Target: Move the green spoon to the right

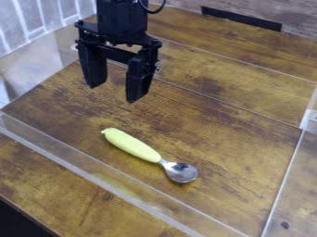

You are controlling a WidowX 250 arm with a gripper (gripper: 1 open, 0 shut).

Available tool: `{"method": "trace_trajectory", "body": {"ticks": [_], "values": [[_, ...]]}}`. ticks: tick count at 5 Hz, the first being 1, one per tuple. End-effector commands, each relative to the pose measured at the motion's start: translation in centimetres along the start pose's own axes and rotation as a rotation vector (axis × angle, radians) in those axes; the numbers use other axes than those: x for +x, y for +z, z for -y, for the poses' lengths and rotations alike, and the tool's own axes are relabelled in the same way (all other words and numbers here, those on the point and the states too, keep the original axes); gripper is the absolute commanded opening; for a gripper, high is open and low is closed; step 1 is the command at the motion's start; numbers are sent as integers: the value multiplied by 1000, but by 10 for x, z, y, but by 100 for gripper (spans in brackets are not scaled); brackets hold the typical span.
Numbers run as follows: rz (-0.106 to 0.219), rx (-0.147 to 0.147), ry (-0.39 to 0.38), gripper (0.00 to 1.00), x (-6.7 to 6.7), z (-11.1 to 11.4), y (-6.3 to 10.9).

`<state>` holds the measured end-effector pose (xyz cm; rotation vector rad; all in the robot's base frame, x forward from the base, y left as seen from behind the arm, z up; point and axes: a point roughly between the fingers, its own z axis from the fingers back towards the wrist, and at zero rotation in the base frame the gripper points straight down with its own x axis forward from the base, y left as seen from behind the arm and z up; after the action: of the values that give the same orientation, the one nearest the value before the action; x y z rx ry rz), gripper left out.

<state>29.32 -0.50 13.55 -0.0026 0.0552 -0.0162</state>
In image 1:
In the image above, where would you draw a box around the green handled metal spoon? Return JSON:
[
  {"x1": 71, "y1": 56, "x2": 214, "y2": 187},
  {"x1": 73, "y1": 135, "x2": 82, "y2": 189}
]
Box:
[{"x1": 101, "y1": 128, "x2": 198, "y2": 183}]

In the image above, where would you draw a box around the black strip on back wall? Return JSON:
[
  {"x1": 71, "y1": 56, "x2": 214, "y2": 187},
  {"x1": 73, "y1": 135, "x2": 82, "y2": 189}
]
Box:
[{"x1": 201, "y1": 6, "x2": 283, "y2": 31}]

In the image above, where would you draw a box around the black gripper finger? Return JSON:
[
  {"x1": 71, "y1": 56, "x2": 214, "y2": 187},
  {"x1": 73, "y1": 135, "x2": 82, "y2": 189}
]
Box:
[
  {"x1": 77, "y1": 41, "x2": 109, "y2": 89},
  {"x1": 126, "y1": 47, "x2": 160, "y2": 103}
]

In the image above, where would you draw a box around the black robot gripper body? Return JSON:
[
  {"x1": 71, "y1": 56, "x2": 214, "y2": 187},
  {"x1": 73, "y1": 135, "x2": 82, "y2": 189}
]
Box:
[{"x1": 75, "y1": 0, "x2": 162, "y2": 65}]

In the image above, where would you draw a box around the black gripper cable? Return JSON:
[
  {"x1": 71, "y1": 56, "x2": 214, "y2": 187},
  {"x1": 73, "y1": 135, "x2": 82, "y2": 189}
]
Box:
[{"x1": 137, "y1": 0, "x2": 169, "y2": 15}]

